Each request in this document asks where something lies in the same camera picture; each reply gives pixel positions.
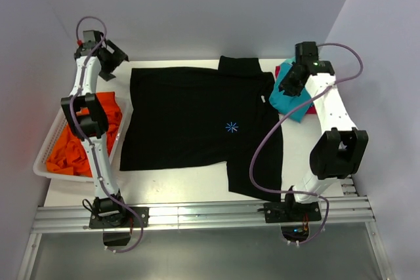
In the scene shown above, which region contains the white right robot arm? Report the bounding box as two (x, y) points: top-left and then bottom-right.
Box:
(278, 41), (369, 221)

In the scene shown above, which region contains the white plastic basket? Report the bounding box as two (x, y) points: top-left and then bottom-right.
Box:
(33, 92), (130, 182)

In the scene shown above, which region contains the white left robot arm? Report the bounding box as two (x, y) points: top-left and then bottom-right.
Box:
(60, 30), (128, 228)

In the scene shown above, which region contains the magenta shirt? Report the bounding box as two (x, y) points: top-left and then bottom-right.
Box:
(274, 65), (318, 116)

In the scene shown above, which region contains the black t-shirt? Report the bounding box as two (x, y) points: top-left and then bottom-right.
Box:
(119, 56), (284, 202)

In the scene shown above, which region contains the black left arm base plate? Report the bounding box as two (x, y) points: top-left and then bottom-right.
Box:
(89, 207), (150, 229)

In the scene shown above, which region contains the aluminium rail frame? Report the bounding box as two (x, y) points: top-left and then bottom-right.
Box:
(18, 56), (394, 280)

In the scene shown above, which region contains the light turquoise shirt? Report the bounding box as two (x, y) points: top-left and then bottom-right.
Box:
(280, 57), (295, 67)

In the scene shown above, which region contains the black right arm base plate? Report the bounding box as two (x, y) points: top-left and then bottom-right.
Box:
(258, 201), (322, 224)

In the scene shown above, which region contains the orange shirt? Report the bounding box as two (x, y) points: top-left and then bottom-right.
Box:
(46, 92), (123, 178)

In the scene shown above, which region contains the teal shirt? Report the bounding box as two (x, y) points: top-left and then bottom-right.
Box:
(268, 63), (316, 124)

